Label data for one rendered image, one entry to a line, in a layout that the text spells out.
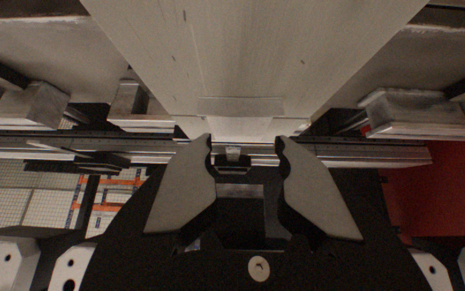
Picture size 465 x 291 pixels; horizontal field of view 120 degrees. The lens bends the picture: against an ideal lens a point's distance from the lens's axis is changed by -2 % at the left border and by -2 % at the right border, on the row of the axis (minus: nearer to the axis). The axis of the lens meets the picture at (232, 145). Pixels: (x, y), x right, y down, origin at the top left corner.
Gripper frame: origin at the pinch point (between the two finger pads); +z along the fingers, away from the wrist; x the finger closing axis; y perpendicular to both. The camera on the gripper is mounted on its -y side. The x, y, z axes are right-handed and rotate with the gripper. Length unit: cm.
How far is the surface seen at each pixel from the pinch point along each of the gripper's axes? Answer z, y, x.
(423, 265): -3.0, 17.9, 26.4
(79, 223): 34, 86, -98
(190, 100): 5.0, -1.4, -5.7
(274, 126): 8.8, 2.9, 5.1
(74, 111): 36, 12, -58
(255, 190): 7.2, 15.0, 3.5
